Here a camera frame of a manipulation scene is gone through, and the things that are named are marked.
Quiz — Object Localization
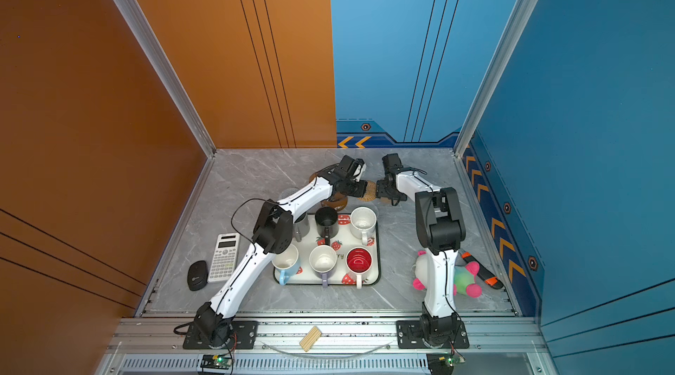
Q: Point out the cork paw print coaster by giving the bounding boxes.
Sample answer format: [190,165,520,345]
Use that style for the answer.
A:
[361,181,377,202]

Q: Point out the dark brown wooden round coaster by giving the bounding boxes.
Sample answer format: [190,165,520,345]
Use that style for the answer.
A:
[322,192,348,212]

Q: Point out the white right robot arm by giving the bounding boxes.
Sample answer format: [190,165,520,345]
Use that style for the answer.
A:
[376,154,469,350]

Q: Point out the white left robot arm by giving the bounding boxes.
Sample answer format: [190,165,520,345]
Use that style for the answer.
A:
[192,155,367,349]

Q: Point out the black mug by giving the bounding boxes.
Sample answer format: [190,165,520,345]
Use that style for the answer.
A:
[315,206,339,246]

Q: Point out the grey metal mug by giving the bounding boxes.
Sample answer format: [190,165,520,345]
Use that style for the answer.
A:
[293,213,310,243]

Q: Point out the red inside white mug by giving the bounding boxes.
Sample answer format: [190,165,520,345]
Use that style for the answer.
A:
[343,247,374,289]

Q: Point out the white strawberry pattern tray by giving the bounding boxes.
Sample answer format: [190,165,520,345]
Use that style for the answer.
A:
[272,213,381,287]

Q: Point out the colourful plush toy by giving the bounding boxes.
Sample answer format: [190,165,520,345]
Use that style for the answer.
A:
[413,250,483,298]

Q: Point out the black orange utility knife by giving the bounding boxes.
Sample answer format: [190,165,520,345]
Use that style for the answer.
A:
[460,250,504,290]

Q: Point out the white calculator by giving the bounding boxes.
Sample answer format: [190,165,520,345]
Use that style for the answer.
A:
[207,233,240,284]

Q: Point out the small wooden block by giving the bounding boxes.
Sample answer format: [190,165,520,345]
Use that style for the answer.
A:
[299,326,323,352]

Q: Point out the black computer mouse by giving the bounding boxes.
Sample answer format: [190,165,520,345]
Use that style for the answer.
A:
[186,260,208,292]

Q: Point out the circuit board right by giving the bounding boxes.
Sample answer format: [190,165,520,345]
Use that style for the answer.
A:
[426,354,466,375]

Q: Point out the green circuit board left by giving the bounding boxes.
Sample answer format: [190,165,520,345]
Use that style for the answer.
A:
[200,354,234,375]

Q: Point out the white mug purple handle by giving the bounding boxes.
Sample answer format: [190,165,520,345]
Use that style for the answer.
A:
[309,245,338,288]

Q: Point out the white mug blue handle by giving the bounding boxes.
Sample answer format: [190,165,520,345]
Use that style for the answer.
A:
[272,244,301,285]

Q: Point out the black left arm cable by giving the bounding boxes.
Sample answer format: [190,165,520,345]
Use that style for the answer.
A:
[230,196,270,250]

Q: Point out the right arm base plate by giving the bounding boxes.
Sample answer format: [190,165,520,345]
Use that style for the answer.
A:
[396,321,470,350]

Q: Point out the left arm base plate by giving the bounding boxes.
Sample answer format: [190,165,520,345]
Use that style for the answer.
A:
[182,321,258,350]

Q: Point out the aluminium front rail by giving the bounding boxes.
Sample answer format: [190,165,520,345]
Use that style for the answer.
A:
[104,313,548,357]

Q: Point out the aluminium corner post right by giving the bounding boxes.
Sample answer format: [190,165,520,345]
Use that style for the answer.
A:
[453,0,539,158]

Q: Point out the aluminium corner post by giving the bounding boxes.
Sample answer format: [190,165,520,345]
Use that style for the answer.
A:
[85,0,217,158]
[453,0,539,158]

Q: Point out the aluminium corner post left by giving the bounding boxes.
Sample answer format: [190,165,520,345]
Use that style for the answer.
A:
[85,0,217,158]

